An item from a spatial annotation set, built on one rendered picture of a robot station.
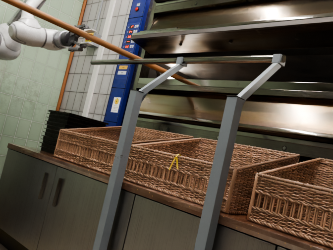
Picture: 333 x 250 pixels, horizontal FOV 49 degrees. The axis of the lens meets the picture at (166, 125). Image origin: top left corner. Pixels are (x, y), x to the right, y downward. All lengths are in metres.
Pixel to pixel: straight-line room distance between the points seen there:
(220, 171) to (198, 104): 0.95
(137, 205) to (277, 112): 0.79
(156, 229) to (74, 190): 0.56
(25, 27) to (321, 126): 1.46
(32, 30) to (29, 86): 1.09
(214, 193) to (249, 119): 0.74
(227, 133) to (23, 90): 2.11
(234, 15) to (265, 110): 0.59
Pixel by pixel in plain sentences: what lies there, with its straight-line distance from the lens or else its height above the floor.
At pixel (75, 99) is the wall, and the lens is 2.99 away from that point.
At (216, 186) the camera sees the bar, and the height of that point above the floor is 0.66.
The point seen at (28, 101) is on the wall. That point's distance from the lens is 3.04.
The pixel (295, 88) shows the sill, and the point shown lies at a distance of 1.78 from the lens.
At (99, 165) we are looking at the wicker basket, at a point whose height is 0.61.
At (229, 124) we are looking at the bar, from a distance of 1.17.
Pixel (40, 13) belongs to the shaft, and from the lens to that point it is 1.72.
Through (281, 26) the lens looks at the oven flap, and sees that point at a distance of 1.76.
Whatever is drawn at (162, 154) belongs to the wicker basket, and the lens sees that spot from 1.46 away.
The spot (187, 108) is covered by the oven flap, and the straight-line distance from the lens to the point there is 2.10.
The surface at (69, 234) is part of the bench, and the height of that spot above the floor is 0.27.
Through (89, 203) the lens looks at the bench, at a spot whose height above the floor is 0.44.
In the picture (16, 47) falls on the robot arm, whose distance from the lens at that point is 2.52.
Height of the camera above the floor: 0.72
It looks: 5 degrees up
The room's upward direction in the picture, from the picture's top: 13 degrees clockwise
